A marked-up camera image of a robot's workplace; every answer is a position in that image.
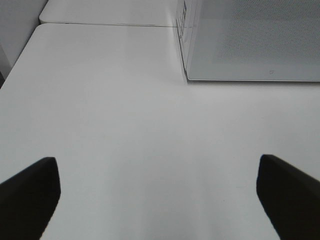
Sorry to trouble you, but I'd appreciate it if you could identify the white microwave oven body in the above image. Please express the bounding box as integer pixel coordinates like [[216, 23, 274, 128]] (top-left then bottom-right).
[[175, 0, 202, 81]]

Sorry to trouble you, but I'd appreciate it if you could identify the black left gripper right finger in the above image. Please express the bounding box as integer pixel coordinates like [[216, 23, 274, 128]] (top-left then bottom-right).
[[256, 154, 320, 240]]

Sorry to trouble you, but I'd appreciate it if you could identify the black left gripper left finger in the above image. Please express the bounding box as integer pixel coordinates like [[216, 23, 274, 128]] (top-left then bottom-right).
[[0, 157, 61, 240]]

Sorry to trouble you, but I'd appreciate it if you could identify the white microwave door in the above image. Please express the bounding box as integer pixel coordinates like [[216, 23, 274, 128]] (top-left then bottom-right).
[[186, 0, 320, 82]]

